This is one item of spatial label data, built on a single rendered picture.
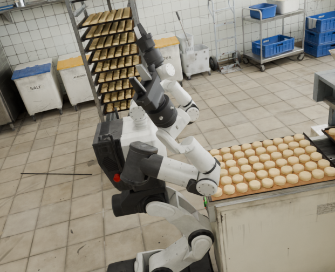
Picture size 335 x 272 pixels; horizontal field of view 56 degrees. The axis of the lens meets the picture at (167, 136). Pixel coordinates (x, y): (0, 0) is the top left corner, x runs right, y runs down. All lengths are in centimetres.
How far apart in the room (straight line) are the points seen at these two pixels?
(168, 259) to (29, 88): 369
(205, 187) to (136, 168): 26
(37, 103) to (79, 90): 64
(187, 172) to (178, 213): 46
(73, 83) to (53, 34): 92
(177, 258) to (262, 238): 49
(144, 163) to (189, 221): 60
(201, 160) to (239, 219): 53
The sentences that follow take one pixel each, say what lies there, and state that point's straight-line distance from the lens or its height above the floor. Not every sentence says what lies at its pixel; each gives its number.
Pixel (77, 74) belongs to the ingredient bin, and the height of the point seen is 57.
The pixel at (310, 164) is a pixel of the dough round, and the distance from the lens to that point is 160.
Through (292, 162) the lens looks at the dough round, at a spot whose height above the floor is 92.
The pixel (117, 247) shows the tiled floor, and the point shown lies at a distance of 259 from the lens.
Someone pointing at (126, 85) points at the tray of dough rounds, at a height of 97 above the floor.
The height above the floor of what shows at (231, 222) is 73.
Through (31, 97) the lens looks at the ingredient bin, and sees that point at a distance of 507.
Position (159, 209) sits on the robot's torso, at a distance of 157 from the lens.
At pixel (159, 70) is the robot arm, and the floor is 138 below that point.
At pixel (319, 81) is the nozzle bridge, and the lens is 190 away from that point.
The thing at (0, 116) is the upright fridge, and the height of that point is 30.
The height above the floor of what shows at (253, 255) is 47.
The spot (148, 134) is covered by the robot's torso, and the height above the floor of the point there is 124.
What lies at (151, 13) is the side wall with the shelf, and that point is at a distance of 543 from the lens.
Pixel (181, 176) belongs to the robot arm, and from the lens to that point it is 118.
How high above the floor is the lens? 186
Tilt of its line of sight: 29 degrees down
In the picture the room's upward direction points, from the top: 11 degrees counter-clockwise
